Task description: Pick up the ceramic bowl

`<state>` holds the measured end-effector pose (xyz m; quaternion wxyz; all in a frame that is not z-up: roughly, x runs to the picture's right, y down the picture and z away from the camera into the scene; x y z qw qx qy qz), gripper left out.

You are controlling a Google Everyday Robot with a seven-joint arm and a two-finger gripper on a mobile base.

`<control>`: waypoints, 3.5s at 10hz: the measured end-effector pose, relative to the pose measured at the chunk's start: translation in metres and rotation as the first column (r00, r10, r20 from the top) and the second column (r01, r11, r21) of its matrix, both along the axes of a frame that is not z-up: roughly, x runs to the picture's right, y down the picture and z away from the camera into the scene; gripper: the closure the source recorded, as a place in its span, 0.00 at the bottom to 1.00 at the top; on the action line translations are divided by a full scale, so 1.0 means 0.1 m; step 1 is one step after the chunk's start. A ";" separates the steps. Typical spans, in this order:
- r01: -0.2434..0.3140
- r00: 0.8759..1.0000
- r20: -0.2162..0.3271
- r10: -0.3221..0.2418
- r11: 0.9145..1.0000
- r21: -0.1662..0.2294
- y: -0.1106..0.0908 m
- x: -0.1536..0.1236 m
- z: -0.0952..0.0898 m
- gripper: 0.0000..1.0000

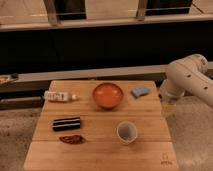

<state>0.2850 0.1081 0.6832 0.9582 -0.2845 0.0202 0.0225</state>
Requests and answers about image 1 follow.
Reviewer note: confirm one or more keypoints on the orange ceramic bowl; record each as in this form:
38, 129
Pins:
107, 95

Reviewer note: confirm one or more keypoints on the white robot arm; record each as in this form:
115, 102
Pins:
187, 74

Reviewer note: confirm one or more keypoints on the blue sponge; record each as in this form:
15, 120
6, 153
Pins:
140, 91

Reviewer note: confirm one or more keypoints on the wooden table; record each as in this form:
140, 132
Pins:
102, 150

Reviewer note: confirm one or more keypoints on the translucent plastic cup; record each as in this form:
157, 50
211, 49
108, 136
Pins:
126, 132

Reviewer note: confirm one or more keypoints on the white plastic bottle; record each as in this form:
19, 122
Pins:
60, 96

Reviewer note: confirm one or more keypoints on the black white striped box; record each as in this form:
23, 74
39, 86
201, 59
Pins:
66, 124

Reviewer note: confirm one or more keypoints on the dark red chili pepper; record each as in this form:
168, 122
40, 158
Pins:
74, 139

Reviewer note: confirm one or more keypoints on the grey metal rail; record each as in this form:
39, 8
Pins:
39, 81

